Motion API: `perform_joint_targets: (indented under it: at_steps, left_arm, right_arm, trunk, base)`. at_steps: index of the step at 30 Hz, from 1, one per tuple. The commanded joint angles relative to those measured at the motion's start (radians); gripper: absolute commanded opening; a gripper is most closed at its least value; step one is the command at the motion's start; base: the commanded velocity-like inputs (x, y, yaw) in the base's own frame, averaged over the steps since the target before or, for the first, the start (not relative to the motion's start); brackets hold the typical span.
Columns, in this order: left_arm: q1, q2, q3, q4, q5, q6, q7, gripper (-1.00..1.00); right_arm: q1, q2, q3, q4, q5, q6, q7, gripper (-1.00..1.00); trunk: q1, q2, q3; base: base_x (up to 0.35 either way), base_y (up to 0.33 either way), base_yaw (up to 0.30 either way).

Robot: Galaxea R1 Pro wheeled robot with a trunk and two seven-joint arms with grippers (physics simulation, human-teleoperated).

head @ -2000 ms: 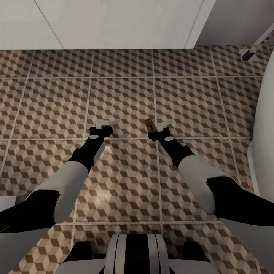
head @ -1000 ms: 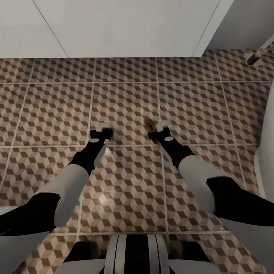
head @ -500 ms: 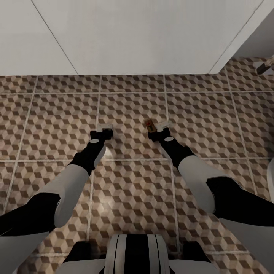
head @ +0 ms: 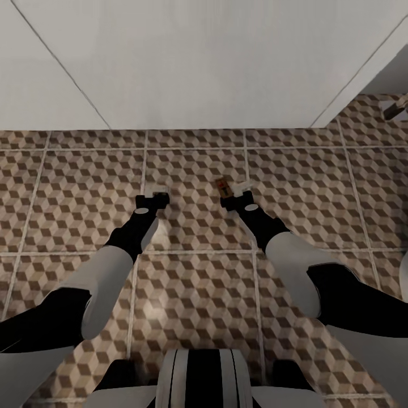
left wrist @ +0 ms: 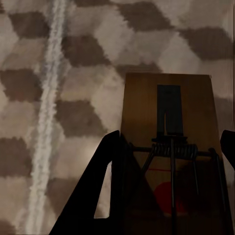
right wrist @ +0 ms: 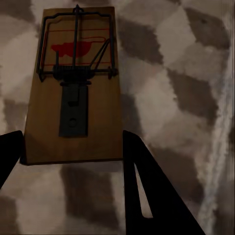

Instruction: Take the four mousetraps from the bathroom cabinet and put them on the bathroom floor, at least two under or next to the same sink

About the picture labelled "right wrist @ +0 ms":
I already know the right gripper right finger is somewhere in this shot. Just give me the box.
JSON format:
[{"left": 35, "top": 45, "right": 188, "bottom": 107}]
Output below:
[{"left": 123, "top": 130, "right": 205, "bottom": 235}]

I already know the mousetrap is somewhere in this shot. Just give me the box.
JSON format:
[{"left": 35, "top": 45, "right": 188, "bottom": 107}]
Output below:
[{"left": 20, "top": 4, "right": 124, "bottom": 166}]

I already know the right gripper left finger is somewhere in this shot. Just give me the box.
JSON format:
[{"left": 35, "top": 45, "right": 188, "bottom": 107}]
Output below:
[{"left": 0, "top": 130, "right": 24, "bottom": 189}]

